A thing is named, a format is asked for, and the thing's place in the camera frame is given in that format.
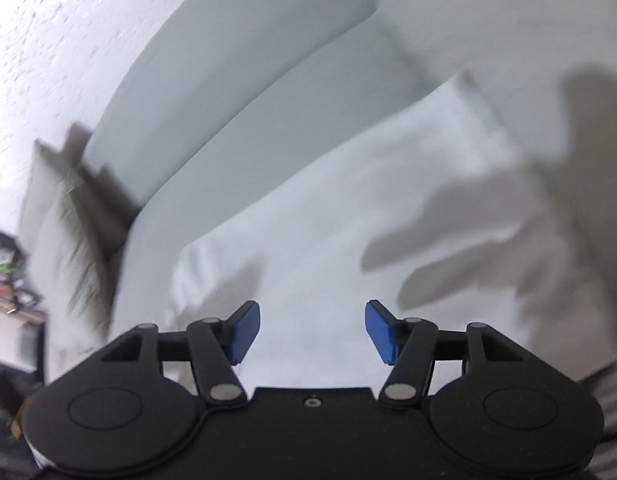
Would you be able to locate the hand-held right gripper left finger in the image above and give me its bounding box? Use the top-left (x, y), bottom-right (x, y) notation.
top-left (99, 300), bottom-right (262, 403)

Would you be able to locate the large grey cushion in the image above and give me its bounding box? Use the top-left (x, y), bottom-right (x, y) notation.
top-left (28, 175), bottom-right (126, 381)

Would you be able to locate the grey sofa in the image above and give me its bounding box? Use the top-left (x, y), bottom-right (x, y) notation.
top-left (18, 0), bottom-right (617, 391)

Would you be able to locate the dark shelf with goods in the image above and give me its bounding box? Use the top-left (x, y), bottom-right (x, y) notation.
top-left (0, 225), bottom-right (48, 333)

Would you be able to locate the white hooded garment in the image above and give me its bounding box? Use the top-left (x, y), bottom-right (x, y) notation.
top-left (163, 72), bottom-right (617, 396)

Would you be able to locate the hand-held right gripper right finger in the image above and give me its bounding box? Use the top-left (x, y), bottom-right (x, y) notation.
top-left (365, 299), bottom-right (521, 403)

